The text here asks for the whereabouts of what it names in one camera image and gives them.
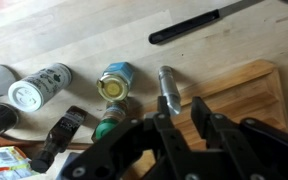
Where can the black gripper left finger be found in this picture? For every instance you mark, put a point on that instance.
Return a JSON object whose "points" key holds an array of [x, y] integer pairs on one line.
{"points": [[134, 150]]}

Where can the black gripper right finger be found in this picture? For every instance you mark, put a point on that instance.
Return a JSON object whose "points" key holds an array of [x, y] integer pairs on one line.
{"points": [[250, 153]]}

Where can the silver long cylinder grinder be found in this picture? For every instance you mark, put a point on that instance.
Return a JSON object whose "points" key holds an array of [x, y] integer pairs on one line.
{"points": [[168, 88]]}

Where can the green lid spice jar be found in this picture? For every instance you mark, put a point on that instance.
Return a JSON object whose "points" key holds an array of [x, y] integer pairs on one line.
{"points": [[112, 120]]}

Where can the wooden cutting board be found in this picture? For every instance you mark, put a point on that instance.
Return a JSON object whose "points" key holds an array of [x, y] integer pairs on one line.
{"points": [[244, 90]]}

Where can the blue tissue box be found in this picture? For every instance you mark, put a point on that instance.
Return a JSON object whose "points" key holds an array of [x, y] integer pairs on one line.
{"points": [[67, 160]]}

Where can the blue label jar gold lid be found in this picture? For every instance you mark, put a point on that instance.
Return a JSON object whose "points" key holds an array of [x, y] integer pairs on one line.
{"points": [[115, 81]]}

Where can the dark brown extract bottle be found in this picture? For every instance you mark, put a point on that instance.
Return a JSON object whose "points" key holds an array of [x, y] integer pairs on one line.
{"points": [[62, 133]]}

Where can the white printed spice shaker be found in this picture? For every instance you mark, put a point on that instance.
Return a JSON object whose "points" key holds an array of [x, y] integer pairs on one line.
{"points": [[39, 88]]}

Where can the orange white food packet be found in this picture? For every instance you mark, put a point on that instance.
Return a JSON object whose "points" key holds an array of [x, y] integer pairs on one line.
{"points": [[4, 163]]}

